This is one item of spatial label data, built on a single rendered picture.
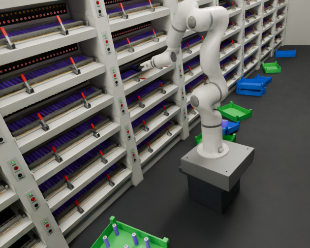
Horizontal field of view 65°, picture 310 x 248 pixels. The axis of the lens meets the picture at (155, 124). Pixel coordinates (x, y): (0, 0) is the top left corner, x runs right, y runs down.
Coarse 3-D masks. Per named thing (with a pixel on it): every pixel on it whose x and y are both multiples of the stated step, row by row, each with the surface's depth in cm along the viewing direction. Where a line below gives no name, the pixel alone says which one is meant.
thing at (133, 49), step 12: (144, 24) 183; (120, 36) 167; (132, 36) 174; (144, 36) 176; (156, 36) 181; (120, 48) 156; (132, 48) 157; (144, 48) 163; (156, 48) 175; (120, 60) 149
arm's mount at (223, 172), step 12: (228, 144) 153; (240, 144) 151; (192, 156) 147; (228, 156) 142; (240, 156) 140; (252, 156) 147; (192, 168) 143; (204, 168) 136; (216, 168) 133; (228, 168) 132; (240, 168) 136; (204, 180) 141; (216, 180) 134; (228, 180) 127
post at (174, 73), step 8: (176, 0) 180; (176, 8) 182; (168, 16) 180; (152, 24) 192; (160, 24) 187; (168, 24) 183; (160, 48) 198; (176, 64) 196; (168, 72) 205; (176, 72) 200; (184, 88) 213; (176, 96) 212; (184, 96) 216; (184, 104) 218; (184, 128) 227; (184, 136) 230
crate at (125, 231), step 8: (112, 216) 113; (112, 224) 114; (120, 224) 113; (104, 232) 110; (112, 232) 115; (120, 232) 114; (128, 232) 113; (136, 232) 109; (144, 232) 106; (96, 240) 106; (112, 240) 111; (120, 240) 110; (128, 240) 110; (152, 240) 106; (160, 240) 102; (168, 240) 99
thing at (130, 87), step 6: (150, 54) 195; (138, 60) 186; (126, 66) 178; (168, 66) 188; (174, 66) 196; (150, 72) 178; (156, 72) 179; (162, 72) 185; (150, 78) 175; (126, 84) 163; (132, 84) 163; (138, 84) 166; (144, 84) 172; (126, 90) 158; (132, 90) 164
